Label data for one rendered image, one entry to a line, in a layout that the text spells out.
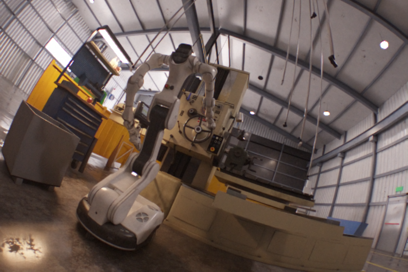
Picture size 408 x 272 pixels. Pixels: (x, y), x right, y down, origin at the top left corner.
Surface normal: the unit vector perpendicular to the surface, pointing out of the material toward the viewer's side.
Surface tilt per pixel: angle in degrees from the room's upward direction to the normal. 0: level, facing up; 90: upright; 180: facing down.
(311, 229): 90
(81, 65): 90
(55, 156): 90
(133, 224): 38
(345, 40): 169
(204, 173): 90
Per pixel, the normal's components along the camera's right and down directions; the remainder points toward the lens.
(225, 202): -0.14, -0.40
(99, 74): 0.90, 0.28
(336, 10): -0.56, 0.78
